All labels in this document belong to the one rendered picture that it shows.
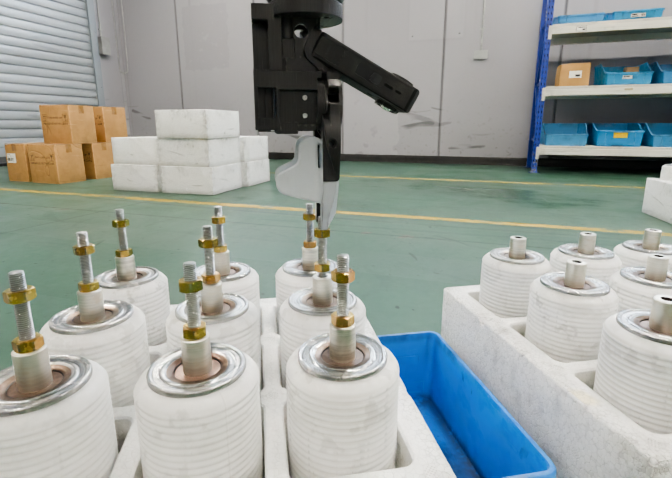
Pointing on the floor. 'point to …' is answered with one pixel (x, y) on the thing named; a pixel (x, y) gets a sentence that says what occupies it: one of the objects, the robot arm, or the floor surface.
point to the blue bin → (464, 412)
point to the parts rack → (641, 29)
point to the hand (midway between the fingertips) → (328, 213)
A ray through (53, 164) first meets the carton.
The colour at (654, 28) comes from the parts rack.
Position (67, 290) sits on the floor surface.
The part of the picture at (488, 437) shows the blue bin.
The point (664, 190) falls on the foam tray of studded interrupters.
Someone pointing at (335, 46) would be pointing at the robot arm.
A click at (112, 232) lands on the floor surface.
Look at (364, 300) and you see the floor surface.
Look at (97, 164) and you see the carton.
